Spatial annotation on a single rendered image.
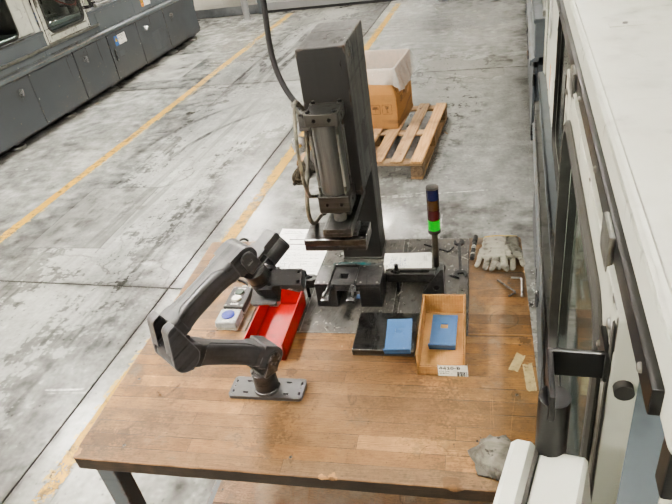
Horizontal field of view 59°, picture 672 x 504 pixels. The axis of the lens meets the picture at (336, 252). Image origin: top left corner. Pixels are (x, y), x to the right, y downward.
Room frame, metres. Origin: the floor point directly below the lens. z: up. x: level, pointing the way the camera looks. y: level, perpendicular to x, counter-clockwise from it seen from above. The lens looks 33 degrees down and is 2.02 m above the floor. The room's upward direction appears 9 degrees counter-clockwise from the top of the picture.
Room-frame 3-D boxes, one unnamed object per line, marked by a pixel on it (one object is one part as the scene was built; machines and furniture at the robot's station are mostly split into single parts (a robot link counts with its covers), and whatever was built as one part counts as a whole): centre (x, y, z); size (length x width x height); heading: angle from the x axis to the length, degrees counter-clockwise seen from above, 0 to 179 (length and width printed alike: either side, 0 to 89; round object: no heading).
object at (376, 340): (1.28, -0.10, 0.91); 0.17 x 0.16 x 0.02; 74
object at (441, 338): (1.24, -0.26, 0.92); 0.15 x 0.07 x 0.03; 163
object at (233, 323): (1.46, 0.35, 0.90); 0.07 x 0.07 x 0.06; 74
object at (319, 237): (1.56, -0.03, 1.22); 0.26 x 0.18 x 0.30; 164
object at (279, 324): (1.38, 0.21, 0.93); 0.25 x 0.12 x 0.06; 164
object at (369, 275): (1.49, -0.03, 0.98); 0.20 x 0.10 x 0.01; 74
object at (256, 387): (1.15, 0.23, 0.94); 0.20 x 0.07 x 0.08; 74
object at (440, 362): (1.21, -0.25, 0.93); 0.25 x 0.13 x 0.08; 164
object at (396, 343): (1.24, -0.13, 0.93); 0.15 x 0.07 x 0.03; 167
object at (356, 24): (1.74, -0.10, 1.28); 0.14 x 0.12 x 0.75; 74
